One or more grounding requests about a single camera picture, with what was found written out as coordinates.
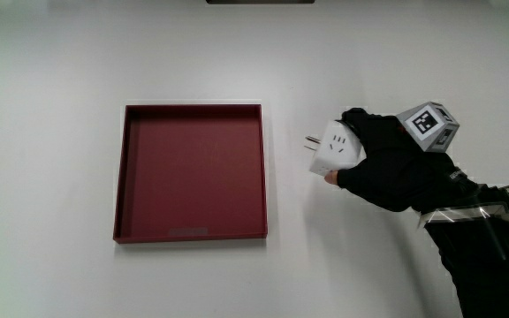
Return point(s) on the person's right hand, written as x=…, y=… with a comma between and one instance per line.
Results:
x=391, y=172

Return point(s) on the white cube socket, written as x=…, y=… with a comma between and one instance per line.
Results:
x=336, y=150

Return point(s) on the dark red square tray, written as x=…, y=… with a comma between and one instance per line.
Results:
x=192, y=176

